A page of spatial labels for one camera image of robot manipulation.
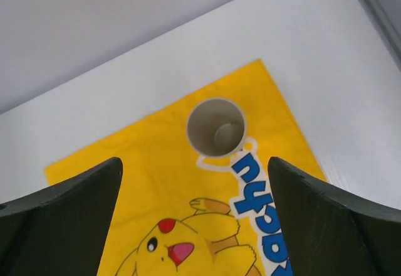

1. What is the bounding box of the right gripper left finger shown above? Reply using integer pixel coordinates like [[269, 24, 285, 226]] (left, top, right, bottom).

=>
[[1, 157, 123, 275]]

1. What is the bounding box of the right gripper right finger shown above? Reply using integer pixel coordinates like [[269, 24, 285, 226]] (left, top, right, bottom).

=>
[[268, 157, 400, 275]]

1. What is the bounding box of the yellow Pikachu cloth placemat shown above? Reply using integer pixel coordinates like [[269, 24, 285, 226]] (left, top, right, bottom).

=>
[[45, 60, 324, 275]]

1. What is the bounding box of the beige paper cup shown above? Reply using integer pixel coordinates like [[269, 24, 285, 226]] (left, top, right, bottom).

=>
[[186, 97, 247, 158]]

